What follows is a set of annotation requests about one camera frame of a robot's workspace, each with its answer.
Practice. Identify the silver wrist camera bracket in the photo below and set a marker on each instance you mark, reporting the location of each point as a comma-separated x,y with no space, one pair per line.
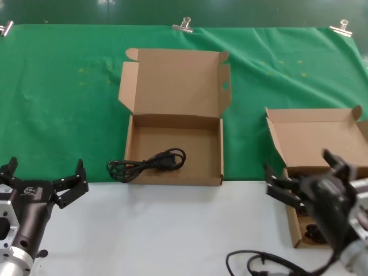
6,227
361,207

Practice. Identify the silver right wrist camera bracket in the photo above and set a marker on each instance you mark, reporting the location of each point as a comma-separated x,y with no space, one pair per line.
361,207

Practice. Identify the silver binder clip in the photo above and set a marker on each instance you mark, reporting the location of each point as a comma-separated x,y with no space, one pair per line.
342,28
184,26
6,28

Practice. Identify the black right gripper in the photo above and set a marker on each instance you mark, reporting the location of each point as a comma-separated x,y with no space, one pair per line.
327,207

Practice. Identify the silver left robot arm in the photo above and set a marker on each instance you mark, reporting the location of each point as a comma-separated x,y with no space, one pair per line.
14,263

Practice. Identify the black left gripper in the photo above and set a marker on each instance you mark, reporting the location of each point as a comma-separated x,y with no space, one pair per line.
31,207

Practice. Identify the cardboard box with holed flap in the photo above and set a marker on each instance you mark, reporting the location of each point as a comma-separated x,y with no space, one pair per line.
172,135

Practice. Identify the brown cardboard box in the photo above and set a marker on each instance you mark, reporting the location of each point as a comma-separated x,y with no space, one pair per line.
313,143

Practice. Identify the green table cloth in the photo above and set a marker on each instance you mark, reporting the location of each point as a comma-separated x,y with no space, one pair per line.
57,115

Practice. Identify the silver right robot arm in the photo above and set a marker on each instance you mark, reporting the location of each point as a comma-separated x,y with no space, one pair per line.
356,258

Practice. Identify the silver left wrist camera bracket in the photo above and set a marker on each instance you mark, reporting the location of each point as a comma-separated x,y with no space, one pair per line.
6,227

